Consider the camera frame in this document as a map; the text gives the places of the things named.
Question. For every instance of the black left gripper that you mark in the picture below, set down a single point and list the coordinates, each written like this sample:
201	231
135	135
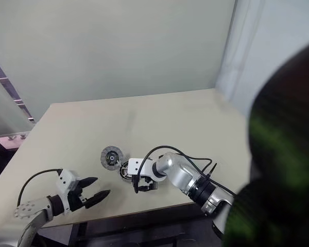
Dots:
76	200

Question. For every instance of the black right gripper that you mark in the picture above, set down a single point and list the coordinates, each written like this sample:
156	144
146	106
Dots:
148	183

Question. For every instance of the small grey round object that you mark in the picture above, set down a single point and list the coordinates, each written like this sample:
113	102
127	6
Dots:
123	171

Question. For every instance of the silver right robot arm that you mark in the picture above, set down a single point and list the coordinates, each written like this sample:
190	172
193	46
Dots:
180	172

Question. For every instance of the metal glass panel fitting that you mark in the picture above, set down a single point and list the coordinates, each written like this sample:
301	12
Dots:
22	136
13	138

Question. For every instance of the black furniture piece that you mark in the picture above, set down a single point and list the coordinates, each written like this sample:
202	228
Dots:
0	159

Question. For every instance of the frosted glass panel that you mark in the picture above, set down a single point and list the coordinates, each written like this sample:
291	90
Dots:
2	110

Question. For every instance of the dark slatted strip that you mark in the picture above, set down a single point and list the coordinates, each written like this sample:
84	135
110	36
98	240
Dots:
5	79

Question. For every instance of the dark blurred rounded shape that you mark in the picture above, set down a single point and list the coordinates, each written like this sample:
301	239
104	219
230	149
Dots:
285	128

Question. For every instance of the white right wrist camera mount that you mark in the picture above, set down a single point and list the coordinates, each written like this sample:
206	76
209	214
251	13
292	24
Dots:
136	166

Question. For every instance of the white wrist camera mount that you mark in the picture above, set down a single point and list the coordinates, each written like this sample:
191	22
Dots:
136	166
64	180

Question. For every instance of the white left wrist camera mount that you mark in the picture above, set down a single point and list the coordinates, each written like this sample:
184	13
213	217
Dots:
64	180

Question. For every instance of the black table frame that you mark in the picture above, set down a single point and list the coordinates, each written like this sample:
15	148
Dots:
118	231

